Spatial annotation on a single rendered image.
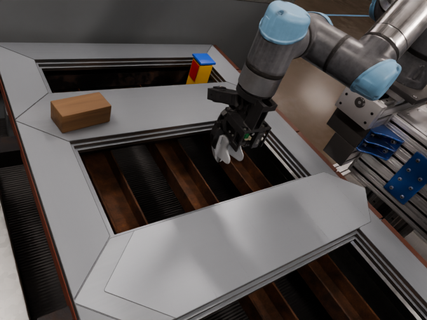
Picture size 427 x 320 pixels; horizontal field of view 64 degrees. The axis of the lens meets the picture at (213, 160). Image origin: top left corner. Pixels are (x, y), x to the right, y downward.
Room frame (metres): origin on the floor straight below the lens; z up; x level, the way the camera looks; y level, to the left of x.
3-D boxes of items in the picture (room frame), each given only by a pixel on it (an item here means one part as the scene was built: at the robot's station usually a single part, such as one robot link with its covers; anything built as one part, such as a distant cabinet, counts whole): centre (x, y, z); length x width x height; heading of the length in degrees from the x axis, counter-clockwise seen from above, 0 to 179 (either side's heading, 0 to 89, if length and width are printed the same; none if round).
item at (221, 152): (0.58, -0.01, 0.93); 0.06 x 0.03 x 0.09; 47
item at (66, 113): (0.60, 0.33, 0.87); 0.12 x 0.06 x 0.05; 147
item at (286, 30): (0.60, -0.02, 1.20); 0.09 x 0.08 x 0.11; 153
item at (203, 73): (1.07, 0.16, 0.78); 0.05 x 0.05 x 0.19; 47
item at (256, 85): (0.60, -0.02, 1.12); 0.08 x 0.08 x 0.05
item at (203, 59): (1.07, 0.16, 0.88); 0.06 x 0.06 x 0.02; 47
